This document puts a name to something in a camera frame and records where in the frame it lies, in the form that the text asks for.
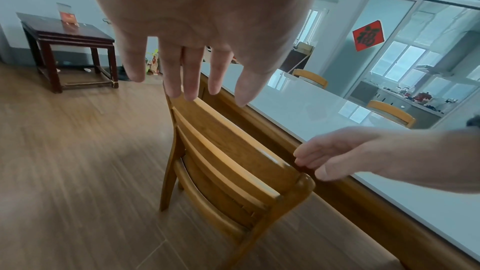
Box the person's left hand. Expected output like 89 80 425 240
76 0 326 107

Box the clear sign holder red card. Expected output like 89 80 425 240
56 2 78 25

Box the dark wooden cabinet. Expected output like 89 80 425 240
280 41 313 75

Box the light wooden slatted chair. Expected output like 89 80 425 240
159 80 317 270
365 99 417 129
291 68 329 90

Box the glass sliding door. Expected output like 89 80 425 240
346 0 480 129

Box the grey kitchen counter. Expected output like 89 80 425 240
352 80 456 126

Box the wooden dining table white top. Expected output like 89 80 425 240
198 61 480 270

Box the red diamond paper decoration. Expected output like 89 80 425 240
352 19 386 52

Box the steel range hood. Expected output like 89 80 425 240
414 31 480 87

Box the dark red wooden side table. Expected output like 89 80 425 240
16 11 120 94

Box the person's right forearm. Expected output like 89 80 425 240
405 127 480 195

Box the person's right hand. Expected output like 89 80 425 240
293 126 407 182

